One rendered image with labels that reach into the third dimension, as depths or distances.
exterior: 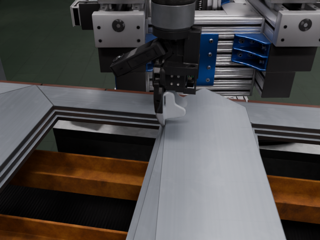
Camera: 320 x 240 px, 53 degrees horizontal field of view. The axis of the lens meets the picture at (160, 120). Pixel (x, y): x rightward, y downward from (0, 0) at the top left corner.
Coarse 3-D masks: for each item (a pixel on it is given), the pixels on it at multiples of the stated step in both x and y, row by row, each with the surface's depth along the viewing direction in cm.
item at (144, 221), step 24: (48, 120) 72; (72, 120) 74; (96, 120) 73; (120, 120) 73; (144, 120) 72; (24, 144) 64; (0, 168) 57; (0, 192) 56; (144, 192) 53; (144, 216) 48
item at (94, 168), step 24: (24, 168) 81; (48, 168) 81; (72, 168) 81; (96, 168) 79; (120, 168) 78; (144, 168) 77; (96, 192) 73; (120, 192) 72; (288, 192) 74; (312, 192) 72; (288, 216) 67; (312, 216) 66
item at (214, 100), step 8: (192, 96) 78; (200, 96) 78; (208, 96) 78; (216, 96) 78; (192, 104) 75; (200, 104) 75; (208, 104) 75; (216, 104) 75; (224, 104) 75; (232, 104) 75
